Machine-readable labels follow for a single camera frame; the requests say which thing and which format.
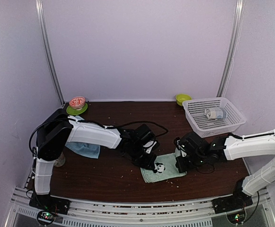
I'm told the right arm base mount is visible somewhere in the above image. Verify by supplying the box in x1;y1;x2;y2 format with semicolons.
212;188;253;225

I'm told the mint green panda towel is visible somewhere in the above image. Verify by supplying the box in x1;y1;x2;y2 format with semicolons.
141;153;187;183

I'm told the lime green bowl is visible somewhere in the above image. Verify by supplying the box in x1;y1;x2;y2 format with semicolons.
175;94;192;106

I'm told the front aluminium rail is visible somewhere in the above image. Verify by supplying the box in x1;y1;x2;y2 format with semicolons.
9;185;275;227

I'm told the red patterned small bowl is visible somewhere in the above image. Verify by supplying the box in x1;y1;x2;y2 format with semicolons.
69;96;86;110

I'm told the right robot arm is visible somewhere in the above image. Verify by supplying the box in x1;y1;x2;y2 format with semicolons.
174;129;275;209

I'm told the green saucer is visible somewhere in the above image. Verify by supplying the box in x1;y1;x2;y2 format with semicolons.
66;103;88;116

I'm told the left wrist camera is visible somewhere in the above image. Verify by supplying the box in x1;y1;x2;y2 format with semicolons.
143;140;157;154

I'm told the beige printed mug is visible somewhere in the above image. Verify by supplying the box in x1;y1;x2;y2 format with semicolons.
54;152;66;167

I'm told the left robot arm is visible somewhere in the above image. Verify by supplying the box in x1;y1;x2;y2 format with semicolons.
29;109;159;210

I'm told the rolled towel in basket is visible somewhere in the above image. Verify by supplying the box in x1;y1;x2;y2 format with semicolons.
204;107;228;119

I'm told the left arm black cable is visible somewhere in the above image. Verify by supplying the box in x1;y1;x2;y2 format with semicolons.
28;121;169;157

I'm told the white perforated plastic basket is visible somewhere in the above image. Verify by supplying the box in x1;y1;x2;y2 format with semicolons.
182;97;246;138

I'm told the light blue towel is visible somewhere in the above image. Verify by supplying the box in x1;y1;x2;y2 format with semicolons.
65;115;101;159

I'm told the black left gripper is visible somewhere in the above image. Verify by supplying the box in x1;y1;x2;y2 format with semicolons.
129;143;157;170

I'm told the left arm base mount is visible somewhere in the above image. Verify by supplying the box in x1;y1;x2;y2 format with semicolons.
29;184;71;227

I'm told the left aluminium corner post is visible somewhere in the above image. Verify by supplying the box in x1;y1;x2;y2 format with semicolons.
35;0;65;106

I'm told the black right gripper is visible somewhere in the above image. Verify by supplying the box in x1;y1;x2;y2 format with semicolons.
176;154;206;174

